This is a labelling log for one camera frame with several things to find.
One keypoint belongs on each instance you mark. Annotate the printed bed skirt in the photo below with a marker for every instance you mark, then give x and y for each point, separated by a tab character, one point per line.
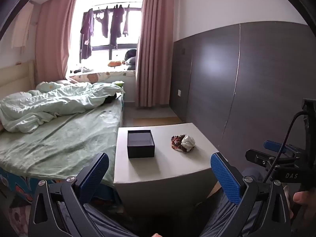
14	180

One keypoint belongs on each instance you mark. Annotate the hanging dark narrow garment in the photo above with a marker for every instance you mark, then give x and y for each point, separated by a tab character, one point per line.
105	26

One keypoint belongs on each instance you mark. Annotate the orange plush toy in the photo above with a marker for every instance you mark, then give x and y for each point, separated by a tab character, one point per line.
114	63

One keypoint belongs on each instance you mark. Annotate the white side table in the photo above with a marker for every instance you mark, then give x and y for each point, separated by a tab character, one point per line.
163	167

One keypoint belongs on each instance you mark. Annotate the clothes rod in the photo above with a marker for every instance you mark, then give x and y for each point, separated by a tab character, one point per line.
133	3

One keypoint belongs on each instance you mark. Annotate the hanging purple shirt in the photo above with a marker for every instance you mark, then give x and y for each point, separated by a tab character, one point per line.
87	37

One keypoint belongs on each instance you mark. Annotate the bed with green sheet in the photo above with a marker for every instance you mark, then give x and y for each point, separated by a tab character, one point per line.
64	138

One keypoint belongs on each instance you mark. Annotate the light green duvet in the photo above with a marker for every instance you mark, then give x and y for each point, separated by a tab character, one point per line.
49	103

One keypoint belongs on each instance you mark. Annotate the window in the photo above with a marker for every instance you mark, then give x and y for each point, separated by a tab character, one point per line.
111	50

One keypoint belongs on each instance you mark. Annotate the dark blue jewelry box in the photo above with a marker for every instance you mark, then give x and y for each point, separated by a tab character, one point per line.
140	143

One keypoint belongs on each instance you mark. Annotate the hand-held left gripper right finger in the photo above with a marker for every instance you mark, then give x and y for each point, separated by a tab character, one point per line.
227	180

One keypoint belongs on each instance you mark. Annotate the green plush toy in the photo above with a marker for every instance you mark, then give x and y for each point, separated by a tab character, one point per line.
121	84

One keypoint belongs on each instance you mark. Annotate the pink curtain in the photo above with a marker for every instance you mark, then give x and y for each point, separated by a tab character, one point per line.
53	42
154	44

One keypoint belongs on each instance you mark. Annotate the hanging dark long garment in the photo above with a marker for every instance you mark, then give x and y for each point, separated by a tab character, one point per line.
116	27

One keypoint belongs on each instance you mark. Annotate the printed window seat cushion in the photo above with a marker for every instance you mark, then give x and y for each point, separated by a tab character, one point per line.
98	76

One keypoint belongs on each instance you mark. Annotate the person's left hand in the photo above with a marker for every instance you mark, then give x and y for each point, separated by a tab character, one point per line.
154	235

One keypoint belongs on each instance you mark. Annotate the pink patterned rug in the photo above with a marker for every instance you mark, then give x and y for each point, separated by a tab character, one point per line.
16	216

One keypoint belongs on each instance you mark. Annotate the hanging small underwear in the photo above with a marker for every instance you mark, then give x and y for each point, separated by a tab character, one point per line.
100	17

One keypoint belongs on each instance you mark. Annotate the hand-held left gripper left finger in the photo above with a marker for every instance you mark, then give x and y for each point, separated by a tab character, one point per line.
96	172

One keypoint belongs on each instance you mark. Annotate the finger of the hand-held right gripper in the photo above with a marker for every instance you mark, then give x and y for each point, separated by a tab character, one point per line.
272	145
256	156

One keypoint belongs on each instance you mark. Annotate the hanging dark red garment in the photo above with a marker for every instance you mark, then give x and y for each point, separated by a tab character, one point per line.
126	26

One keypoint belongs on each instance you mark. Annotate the cream headboard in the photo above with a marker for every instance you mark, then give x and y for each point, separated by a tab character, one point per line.
14	79

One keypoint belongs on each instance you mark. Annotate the person's right hand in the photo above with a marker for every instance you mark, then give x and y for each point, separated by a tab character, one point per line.
302	197

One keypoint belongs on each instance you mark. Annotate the person's grey pants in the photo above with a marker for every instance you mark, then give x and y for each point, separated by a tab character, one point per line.
222	216

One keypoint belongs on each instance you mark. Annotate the white cloth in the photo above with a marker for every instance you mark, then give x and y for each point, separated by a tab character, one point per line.
84	69

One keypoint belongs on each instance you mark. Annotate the dark bag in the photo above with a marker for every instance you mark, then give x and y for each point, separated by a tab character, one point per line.
130	56

